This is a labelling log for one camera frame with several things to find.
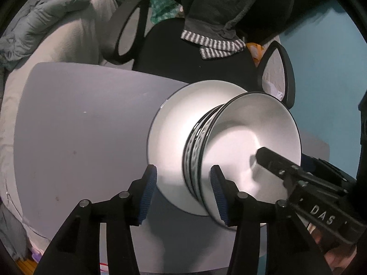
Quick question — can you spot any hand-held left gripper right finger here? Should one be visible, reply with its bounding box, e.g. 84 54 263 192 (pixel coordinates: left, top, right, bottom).
210 165 337 275

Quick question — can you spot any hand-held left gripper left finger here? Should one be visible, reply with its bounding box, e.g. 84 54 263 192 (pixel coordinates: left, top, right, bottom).
34 165 158 275

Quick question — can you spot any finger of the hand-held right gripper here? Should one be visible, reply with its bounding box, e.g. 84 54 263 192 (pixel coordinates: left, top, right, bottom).
301 153 356 187
255 147 293 178

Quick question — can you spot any white bowl with patterned outside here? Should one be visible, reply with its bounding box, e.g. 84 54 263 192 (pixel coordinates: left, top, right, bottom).
182 106 222 204
199 92 302 231
190 104 228 208

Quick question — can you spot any white plate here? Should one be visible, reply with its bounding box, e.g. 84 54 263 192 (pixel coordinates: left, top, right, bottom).
147 80 250 217

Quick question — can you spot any person's right hand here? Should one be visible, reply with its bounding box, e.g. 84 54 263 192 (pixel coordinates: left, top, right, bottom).
308 226 357 270

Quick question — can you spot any white cloth on floor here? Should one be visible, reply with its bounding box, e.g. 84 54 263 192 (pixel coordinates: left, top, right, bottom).
262 79 284 101

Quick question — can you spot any orange packet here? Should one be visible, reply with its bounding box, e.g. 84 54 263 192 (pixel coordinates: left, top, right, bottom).
247 42 264 66

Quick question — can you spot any black office chair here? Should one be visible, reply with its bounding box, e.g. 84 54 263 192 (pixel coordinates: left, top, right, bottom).
110 0 296 109

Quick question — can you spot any dark grey hooded sweater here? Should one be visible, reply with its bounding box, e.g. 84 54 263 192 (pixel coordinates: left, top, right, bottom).
181 0 259 61

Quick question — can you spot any white bed sheet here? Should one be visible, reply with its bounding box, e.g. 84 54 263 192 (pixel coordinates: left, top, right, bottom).
0 0 119 253

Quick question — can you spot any green checked blanket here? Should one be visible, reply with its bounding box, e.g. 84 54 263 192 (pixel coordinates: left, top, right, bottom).
110 0 187 25

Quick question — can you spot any grey duvet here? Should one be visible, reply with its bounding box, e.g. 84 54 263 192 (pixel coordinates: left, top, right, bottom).
0 0 92 71

